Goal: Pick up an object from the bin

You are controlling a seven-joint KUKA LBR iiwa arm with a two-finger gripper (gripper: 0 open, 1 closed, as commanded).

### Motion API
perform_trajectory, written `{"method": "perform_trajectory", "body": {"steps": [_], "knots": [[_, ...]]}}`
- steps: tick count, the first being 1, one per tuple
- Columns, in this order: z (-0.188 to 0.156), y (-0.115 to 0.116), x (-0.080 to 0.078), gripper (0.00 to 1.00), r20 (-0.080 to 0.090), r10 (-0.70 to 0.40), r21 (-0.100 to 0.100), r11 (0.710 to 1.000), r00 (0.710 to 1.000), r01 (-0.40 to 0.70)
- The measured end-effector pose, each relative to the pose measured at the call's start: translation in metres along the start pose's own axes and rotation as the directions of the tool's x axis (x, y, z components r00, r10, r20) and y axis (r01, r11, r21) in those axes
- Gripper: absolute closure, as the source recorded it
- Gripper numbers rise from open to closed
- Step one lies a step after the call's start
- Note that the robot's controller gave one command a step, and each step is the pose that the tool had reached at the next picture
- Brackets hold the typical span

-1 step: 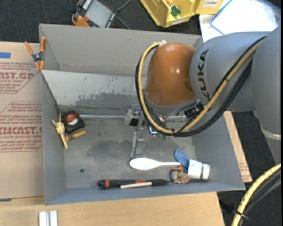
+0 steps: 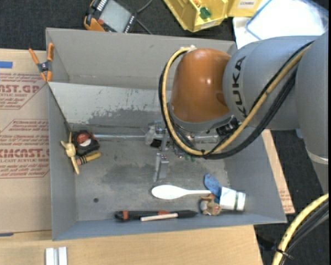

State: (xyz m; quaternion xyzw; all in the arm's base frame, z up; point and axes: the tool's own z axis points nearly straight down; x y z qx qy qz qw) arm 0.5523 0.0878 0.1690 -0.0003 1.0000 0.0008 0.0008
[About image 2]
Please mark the pale wooden stick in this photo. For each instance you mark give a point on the pale wooden stick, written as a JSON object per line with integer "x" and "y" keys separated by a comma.
{"x": 158, "y": 217}

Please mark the white cup with green band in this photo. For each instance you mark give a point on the white cup with green band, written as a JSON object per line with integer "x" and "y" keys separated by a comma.
{"x": 231, "y": 200}

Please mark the blue patterned cloth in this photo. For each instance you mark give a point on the blue patterned cloth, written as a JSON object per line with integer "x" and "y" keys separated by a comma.
{"x": 212, "y": 183}

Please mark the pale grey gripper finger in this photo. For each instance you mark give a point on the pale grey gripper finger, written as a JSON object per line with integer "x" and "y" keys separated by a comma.
{"x": 152, "y": 134}
{"x": 161, "y": 167}

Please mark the brown toy animal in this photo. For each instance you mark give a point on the brown toy animal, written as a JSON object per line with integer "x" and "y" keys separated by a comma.
{"x": 209, "y": 206}

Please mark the grey metal bin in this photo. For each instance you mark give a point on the grey metal bin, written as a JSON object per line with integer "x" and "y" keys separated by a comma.
{"x": 127, "y": 172}

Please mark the black and red toy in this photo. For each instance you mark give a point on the black and red toy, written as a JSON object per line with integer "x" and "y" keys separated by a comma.
{"x": 86, "y": 143}

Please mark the white plastic spoon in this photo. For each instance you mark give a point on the white plastic spoon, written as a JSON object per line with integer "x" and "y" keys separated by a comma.
{"x": 168, "y": 192}

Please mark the black cylinder on white bracket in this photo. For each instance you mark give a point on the black cylinder on white bracket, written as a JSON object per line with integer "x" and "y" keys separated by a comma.
{"x": 228, "y": 127}

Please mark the brown cardboard board red print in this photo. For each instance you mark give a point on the brown cardboard board red print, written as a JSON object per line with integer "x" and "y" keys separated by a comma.
{"x": 22, "y": 192}

